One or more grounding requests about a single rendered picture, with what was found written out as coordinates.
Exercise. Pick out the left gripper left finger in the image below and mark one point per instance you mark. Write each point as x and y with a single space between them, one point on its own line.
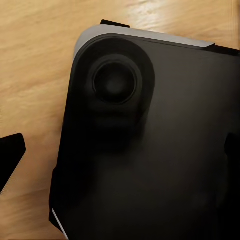
12 149

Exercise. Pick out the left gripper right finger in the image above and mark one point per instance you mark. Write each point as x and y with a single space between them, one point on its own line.
232 149

